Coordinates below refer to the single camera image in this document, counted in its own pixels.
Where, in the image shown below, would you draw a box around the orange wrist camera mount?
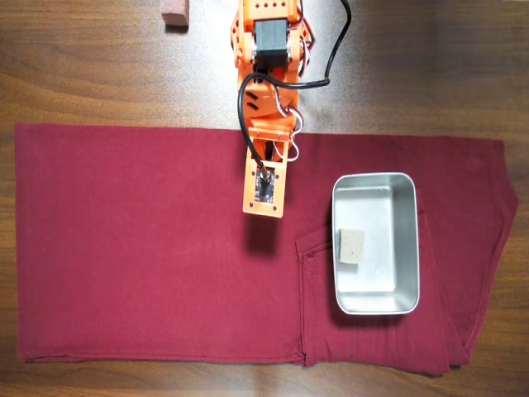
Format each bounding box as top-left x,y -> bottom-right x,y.
241,122 -> 302,219

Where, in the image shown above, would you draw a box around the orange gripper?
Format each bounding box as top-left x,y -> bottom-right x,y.
236,69 -> 301,130

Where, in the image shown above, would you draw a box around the metal tray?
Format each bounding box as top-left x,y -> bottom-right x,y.
331,172 -> 422,316

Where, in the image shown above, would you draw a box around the dark red cloth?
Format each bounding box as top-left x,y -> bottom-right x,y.
14,122 -> 521,377

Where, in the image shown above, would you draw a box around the beige foam cube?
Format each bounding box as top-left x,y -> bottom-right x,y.
337,227 -> 367,265

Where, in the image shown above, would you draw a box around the pink sponge block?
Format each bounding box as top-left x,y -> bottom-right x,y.
160,0 -> 191,28

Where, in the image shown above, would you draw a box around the white red servo wires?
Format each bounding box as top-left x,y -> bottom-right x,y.
274,22 -> 319,163

